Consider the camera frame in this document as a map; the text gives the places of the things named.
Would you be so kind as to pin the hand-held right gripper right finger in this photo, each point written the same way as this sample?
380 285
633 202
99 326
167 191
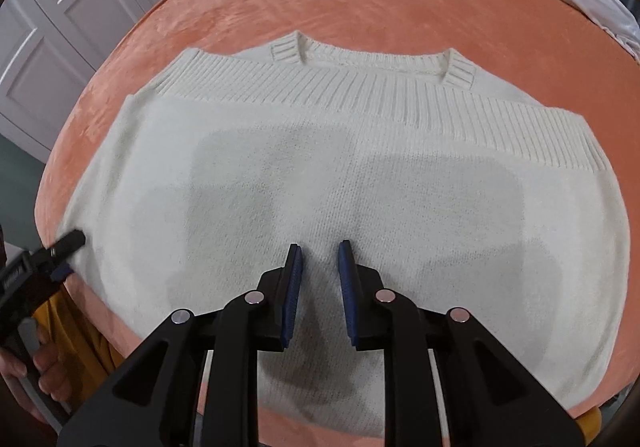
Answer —
347 299

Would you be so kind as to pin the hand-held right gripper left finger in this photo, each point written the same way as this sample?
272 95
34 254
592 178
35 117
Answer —
292 299

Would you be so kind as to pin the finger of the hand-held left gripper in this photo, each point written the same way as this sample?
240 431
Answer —
62 272
65 244

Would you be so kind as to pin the cream knit cardigan red buttons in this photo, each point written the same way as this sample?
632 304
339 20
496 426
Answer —
350 167

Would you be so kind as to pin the person's left hand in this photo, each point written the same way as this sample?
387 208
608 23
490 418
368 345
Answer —
50 372

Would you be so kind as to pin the person's yellow garment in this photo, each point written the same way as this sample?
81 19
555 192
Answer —
80 347

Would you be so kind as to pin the white panelled wardrobe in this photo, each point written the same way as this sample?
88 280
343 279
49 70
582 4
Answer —
75 2

